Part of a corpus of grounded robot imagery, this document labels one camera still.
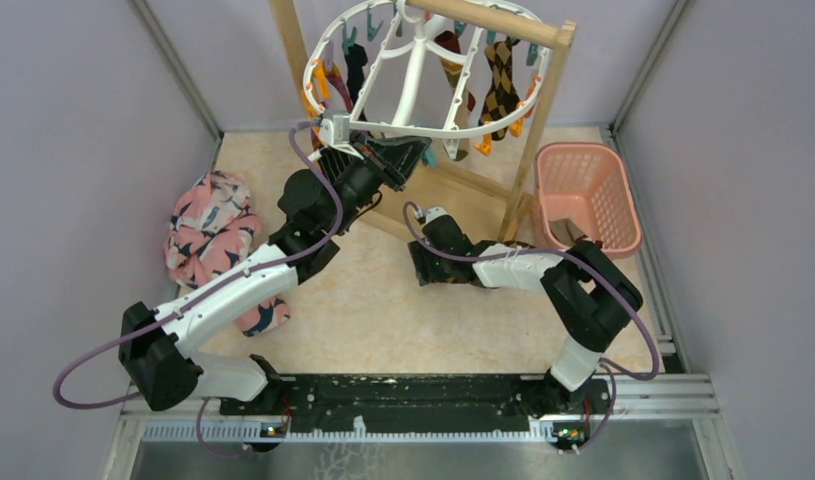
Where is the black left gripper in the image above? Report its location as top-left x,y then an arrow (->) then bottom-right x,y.
326,130 -> 433,236

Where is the wooden hanger stand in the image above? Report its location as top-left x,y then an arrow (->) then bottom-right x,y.
270,1 -> 577,241

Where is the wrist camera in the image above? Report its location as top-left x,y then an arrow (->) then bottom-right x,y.
413,206 -> 449,228
317,110 -> 351,152

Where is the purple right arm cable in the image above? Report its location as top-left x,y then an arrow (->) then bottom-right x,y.
401,200 -> 663,383

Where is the orange clothespin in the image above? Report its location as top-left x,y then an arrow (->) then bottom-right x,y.
474,74 -> 542,156
301,59 -> 330,119

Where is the pink laundry basket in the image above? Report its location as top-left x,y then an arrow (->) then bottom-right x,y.
531,142 -> 643,259

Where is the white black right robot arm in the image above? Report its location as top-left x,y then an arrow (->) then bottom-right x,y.
407,214 -> 643,412

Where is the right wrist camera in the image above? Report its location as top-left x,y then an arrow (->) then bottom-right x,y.
413,206 -> 449,228

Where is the black white striped sock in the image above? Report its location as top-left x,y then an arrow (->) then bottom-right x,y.
344,44 -> 368,104

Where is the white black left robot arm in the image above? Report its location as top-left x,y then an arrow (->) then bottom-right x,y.
118,131 -> 431,414

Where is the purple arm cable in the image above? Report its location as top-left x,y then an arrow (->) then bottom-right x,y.
401,200 -> 663,383
51,120 -> 346,411

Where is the pink navy patterned cloth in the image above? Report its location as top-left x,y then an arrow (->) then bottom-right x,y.
163,170 -> 292,338

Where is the brown argyle sock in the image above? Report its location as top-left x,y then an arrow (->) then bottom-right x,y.
479,37 -> 520,125

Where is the maroon purple striped sock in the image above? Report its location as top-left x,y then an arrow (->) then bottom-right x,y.
324,64 -> 354,112

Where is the white plastic sock hanger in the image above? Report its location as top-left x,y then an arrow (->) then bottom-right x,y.
299,1 -> 576,153

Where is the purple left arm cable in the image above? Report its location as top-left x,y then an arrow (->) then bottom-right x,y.
51,120 -> 346,411

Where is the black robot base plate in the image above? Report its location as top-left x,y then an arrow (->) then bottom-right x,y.
219,374 -> 610,434

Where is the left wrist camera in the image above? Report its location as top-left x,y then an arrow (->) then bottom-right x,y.
317,110 -> 351,152

